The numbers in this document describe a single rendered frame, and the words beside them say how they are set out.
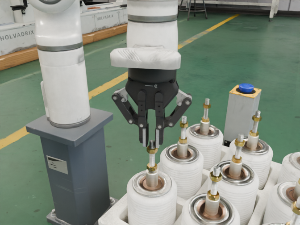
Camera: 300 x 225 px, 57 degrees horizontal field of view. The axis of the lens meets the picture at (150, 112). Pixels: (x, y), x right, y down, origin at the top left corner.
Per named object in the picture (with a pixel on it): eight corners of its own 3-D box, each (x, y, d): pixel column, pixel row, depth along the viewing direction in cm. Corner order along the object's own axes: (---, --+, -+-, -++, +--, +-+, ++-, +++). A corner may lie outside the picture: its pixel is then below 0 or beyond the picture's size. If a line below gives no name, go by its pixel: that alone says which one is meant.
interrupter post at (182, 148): (189, 155, 61) (190, 143, 59) (181, 159, 59) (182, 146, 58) (181, 150, 62) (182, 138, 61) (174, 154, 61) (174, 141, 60)
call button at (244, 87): (235, 93, 77) (237, 85, 76) (240, 88, 80) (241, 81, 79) (250, 96, 75) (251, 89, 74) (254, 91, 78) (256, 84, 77)
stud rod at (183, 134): (185, 148, 60) (186, 118, 56) (180, 148, 60) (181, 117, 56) (184, 146, 61) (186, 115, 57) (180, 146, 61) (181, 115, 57)
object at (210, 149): (219, 199, 73) (228, 141, 65) (183, 199, 73) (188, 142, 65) (211, 175, 82) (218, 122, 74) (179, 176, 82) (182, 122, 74)
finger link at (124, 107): (119, 87, 46) (141, 113, 48) (111, 93, 47) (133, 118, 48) (114, 93, 44) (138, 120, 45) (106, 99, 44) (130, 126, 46)
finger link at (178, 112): (187, 97, 42) (162, 122, 45) (196, 105, 42) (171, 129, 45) (188, 91, 44) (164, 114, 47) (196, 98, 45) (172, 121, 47)
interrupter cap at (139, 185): (180, 183, 53) (180, 180, 52) (154, 205, 48) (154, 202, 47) (150, 167, 57) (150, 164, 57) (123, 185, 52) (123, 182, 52)
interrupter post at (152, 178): (160, 184, 52) (161, 170, 51) (152, 190, 51) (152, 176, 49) (151, 178, 54) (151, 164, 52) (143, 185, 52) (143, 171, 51)
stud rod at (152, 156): (154, 173, 52) (155, 139, 48) (154, 177, 51) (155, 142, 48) (149, 173, 52) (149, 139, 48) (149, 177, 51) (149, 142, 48)
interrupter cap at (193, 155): (206, 156, 60) (206, 154, 60) (181, 170, 56) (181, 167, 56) (182, 142, 66) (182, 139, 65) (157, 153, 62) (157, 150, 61)
